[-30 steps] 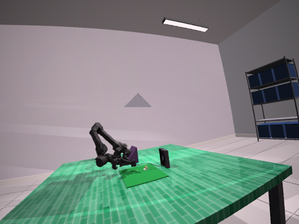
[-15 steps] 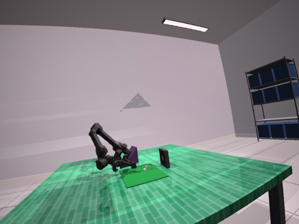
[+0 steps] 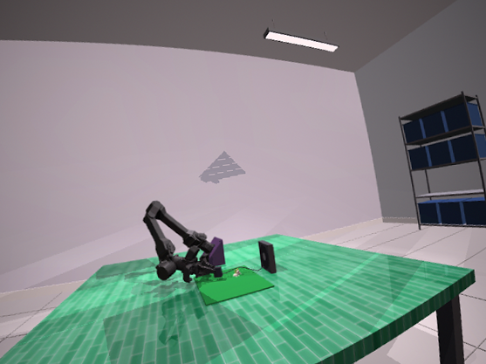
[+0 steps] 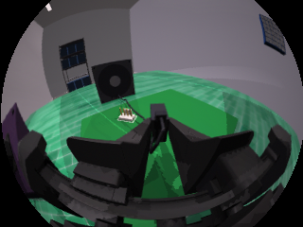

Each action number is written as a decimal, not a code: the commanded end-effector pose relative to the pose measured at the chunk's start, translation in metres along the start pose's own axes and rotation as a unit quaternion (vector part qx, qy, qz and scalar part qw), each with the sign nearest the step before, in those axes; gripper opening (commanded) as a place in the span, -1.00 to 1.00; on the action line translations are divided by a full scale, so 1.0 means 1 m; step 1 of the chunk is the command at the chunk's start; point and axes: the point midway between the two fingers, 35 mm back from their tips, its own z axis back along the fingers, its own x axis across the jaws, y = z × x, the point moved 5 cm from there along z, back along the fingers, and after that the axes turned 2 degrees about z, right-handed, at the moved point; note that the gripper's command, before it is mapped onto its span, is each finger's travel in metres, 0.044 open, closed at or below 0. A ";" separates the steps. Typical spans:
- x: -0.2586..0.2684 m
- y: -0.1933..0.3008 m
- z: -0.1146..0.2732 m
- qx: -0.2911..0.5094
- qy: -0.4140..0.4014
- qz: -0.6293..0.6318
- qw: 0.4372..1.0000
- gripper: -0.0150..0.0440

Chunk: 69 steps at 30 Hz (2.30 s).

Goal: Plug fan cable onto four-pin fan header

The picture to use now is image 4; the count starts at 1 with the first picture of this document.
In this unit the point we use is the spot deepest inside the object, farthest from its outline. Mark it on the black cable with plug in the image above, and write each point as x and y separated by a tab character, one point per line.
159	124

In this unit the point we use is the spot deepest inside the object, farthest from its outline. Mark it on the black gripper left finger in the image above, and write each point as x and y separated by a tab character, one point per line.
129	153

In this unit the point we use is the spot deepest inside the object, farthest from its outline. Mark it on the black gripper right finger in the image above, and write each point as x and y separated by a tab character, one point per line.
196	152

